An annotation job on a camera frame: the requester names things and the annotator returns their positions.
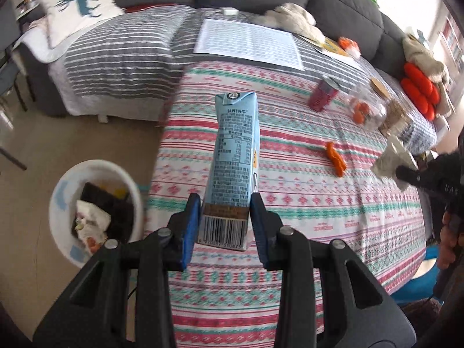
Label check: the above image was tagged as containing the black chair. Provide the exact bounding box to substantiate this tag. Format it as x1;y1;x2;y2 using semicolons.
0;5;37;171

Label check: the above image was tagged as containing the white printed paper sheet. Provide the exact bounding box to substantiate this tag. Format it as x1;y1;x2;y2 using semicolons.
193;19;304;71

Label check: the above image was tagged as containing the glass jar with cork lid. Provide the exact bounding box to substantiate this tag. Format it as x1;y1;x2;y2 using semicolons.
370;79;414;136

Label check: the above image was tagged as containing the grey striped blanket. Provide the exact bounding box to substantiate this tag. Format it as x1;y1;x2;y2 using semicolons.
14;5;437;155

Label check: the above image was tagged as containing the white trash bin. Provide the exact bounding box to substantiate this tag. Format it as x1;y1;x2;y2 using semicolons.
49;159;144;269

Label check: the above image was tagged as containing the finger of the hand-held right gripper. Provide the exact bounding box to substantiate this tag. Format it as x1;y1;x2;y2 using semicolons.
395;165;432;190

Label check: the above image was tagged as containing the white snack wrapper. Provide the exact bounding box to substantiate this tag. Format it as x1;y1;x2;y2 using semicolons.
74;200;111;240

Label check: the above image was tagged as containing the orange and white toy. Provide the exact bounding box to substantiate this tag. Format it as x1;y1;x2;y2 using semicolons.
338;36;361;59

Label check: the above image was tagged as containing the red drink can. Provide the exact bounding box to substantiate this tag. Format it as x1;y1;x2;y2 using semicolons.
308;79;340;112

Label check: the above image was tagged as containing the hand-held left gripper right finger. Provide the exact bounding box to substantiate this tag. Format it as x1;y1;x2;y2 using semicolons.
249;192;417;348

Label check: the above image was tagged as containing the beige plush toy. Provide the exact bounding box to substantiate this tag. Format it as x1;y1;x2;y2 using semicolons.
259;3;325;44
402;33;451;84

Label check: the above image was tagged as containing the black plastic tray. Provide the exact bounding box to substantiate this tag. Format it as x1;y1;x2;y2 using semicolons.
78;183;135;243

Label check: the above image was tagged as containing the white pillow with deer print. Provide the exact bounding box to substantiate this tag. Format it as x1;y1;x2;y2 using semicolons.
38;0;126;48

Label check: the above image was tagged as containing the clear plastic container with oranges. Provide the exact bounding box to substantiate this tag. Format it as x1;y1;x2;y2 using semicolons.
341;89;388;131

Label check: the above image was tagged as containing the light blue drink carton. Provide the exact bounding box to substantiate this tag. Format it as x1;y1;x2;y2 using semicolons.
197;92;261;251

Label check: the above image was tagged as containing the orange segmented cushion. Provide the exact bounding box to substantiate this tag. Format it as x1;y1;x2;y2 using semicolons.
400;61;441;121

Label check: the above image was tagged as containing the blue stool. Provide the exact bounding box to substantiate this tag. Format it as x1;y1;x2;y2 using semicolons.
389;246;441;305

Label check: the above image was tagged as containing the patterned red green blanket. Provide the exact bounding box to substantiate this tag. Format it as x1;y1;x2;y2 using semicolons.
143;60;426;348

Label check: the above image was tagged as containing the yellow flat book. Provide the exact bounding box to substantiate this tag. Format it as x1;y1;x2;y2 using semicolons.
315;36;363;66

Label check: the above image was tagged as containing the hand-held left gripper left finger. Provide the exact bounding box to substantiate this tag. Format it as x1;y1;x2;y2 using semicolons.
32;193;202;348

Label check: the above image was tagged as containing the person's right hand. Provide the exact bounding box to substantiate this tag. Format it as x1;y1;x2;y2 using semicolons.
437;212;464;269

